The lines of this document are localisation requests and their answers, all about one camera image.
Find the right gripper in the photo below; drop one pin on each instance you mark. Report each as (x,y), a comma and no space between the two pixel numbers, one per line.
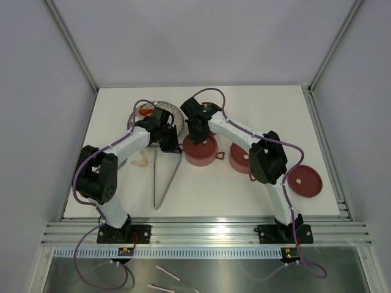
(196,138)

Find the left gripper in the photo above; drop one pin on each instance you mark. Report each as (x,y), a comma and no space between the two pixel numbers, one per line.
(174,146)

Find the dark red lunch container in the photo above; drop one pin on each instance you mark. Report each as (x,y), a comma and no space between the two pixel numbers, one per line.
(209,110)

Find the orange fried chicken piece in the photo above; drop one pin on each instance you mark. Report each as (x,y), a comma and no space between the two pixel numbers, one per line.
(145,112)

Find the pink lunch container with handle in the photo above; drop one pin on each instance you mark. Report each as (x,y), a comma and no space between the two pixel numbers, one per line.
(243,170)

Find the dark red lid front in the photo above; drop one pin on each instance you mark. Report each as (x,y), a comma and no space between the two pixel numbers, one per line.
(305,181)

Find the dark red lid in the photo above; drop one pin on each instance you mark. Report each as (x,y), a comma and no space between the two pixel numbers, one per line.
(305,181)
(238,157)
(199,150)

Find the dark red lid back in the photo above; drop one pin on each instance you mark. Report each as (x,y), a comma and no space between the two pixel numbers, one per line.
(199,150)

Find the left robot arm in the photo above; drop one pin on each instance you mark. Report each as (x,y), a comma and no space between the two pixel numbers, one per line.
(95,179)

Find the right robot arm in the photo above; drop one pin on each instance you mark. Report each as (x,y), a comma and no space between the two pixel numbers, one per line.
(268,161)

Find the grey glass pot lid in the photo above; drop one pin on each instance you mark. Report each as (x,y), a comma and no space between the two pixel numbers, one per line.
(121,164)

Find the pink stick upper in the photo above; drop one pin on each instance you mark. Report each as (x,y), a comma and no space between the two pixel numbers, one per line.
(168,273)

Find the pink stick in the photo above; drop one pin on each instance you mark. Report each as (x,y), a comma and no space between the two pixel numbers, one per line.
(151,286)
(168,273)

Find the pink stick lower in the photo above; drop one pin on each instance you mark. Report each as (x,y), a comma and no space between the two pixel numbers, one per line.
(151,286)

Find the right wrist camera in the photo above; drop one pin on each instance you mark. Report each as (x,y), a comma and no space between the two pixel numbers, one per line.
(191,107)

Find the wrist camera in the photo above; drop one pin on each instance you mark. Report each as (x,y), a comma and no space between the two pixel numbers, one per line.
(191,107)
(162,116)

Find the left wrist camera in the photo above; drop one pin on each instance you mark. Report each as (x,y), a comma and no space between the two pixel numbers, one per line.
(162,116)

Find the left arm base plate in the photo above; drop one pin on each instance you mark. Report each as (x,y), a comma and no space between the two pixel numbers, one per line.
(143,233)

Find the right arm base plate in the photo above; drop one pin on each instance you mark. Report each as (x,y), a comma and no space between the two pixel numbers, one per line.
(274,234)

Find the aluminium front rail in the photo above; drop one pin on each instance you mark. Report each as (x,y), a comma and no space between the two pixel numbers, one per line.
(208,231)

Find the left aluminium post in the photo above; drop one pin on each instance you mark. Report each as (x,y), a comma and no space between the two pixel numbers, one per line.
(60,23)

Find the aluminium post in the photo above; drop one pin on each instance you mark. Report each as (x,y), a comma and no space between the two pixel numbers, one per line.
(60,23)
(336,42)

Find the white slotted cable duct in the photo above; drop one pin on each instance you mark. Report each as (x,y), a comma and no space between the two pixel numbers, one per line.
(171,252)

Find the right aluminium post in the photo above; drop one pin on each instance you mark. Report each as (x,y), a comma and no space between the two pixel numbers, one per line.
(336,42)

